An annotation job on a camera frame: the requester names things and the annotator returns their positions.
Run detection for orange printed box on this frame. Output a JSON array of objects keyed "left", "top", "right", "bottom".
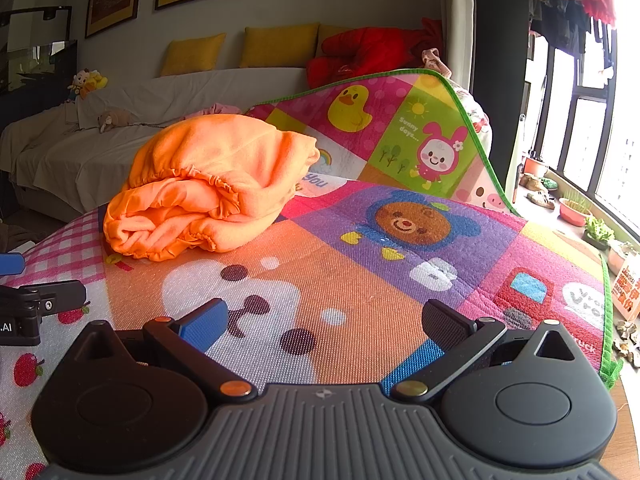
[{"left": 607, "top": 250, "right": 640, "bottom": 319}]

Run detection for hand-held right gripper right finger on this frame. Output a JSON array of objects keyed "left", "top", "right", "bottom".
[{"left": 390, "top": 298, "right": 597, "bottom": 402}]

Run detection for white covered sofa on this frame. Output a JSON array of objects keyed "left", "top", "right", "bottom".
[{"left": 0, "top": 66, "right": 313, "bottom": 223}]

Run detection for dark curtain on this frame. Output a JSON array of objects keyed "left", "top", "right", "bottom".
[{"left": 472, "top": 0, "right": 531, "bottom": 181}]

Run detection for small brown ornaments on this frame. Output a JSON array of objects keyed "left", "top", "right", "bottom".
[{"left": 613, "top": 319, "right": 640, "bottom": 358}]

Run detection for white curtain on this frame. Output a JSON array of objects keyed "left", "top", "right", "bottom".
[{"left": 449, "top": 0, "right": 474, "bottom": 92}]

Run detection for yellow plush toy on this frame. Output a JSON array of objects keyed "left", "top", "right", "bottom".
[{"left": 67, "top": 69, "right": 109, "bottom": 101}]

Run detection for orange fleece garment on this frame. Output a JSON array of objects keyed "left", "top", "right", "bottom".
[{"left": 102, "top": 114, "right": 322, "bottom": 262}]

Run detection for small pink plush cloth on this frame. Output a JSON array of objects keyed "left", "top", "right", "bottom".
[{"left": 421, "top": 48, "right": 451, "bottom": 80}]

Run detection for colourful cartoon printed mat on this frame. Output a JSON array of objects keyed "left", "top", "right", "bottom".
[{"left": 0, "top": 69, "right": 622, "bottom": 480}]

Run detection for white floral cloth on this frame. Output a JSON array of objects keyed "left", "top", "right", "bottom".
[{"left": 447, "top": 80, "right": 494, "bottom": 161}]

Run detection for pink pot with grass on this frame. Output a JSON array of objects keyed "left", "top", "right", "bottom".
[{"left": 558, "top": 191, "right": 594, "bottom": 227}]

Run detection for glass tank black frame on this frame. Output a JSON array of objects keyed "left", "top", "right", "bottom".
[{"left": 0, "top": 6, "right": 79, "bottom": 94}]

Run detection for black window frame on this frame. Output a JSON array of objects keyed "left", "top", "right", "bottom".
[{"left": 520, "top": 20, "right": 640, "bottom": 241}]

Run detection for green potted plant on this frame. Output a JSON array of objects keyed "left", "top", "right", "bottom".
[{"left": 582, "top": 215, "right": 616, "bottom": 251}]

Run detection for brown plush toy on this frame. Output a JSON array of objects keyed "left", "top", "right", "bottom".
[{"left": 96, "top": 109, "right": 132, "bottom": 134}]

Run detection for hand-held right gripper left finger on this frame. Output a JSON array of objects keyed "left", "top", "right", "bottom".
[{"left": 70, "top": 298, "right": 254, "bottom": 402}]

